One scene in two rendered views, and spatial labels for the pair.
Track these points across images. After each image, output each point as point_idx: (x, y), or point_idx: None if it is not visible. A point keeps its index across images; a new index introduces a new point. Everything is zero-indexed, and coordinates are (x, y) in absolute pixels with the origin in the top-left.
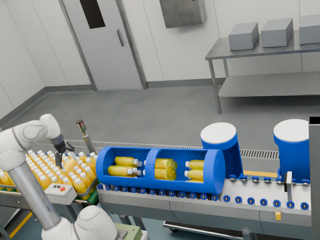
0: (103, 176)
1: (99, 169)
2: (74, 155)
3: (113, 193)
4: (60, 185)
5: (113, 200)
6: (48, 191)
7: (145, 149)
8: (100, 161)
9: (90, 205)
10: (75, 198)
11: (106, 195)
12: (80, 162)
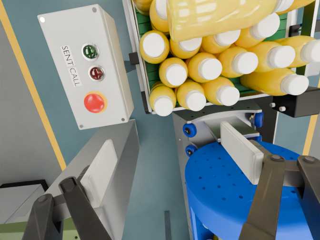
0: (189, 204)
1: (200, 214)
2: (236, 162)
3: (186, 156)
4: (107, 73)
5: (178, 143)
6: (56, 37)
7: None
8: (230, 234)
9: (148, 113)
10: (148, 65)
11: (180, 135)
12: (265, 33)
